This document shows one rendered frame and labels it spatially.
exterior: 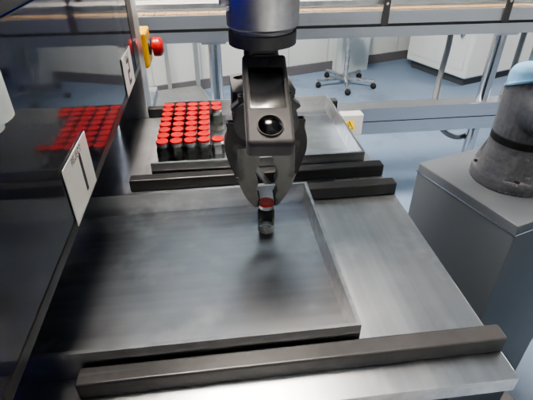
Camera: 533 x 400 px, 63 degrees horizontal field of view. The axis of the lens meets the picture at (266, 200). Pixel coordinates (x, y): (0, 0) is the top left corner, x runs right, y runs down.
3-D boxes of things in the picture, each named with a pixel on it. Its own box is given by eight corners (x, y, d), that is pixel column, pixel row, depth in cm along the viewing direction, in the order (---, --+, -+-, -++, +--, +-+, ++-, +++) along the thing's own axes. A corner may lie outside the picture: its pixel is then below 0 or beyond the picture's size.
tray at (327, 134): (153, 182, 68) (150, 163, 66) (166, 117, 90) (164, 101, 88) (362, 171, 72) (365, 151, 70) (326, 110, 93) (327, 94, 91)
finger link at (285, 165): (291, 182, 60) (286, 121, 55) (299, 206, 55) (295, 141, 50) (269, 186, 60) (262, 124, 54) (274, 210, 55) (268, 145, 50)
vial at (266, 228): (258, 235, 57) (258, 209, 54) (257, 225, 58) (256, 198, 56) (275, 234, 57) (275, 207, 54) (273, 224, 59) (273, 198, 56)
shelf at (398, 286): (-22, 456, 36) (-32, 444, 35) (115, 120, 94) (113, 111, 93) (513, 390, 41) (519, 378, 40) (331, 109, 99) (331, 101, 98)
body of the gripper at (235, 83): (288, 117, 56) (290, 18, 49) (301, 147, 49) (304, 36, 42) (229, 120, 55) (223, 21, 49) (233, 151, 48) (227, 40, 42)
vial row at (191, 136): (185, 167, 72) (182, 142, 70) (189, 123, 87) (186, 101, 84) (199, 167, 72) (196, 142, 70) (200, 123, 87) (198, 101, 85)
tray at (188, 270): (-7, 388, 39) (-22, 363, 37) (67, 218, 60) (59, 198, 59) (357, 348, 43) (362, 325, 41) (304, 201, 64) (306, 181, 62)
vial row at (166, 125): (158, 169, 72) (154, 144, 69) (166, 125, 86) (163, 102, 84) (171, 168, 72) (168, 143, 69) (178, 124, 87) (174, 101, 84)
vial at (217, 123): (212, 132, 84) (210, 109, 81) (212, 127, 85) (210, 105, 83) (223, 131, 84) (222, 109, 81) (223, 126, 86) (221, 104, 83)
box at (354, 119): (333, 136, 180) (335, 116, 175) (331, 131, 184) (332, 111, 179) (361, 135, 181) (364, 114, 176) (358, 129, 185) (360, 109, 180)
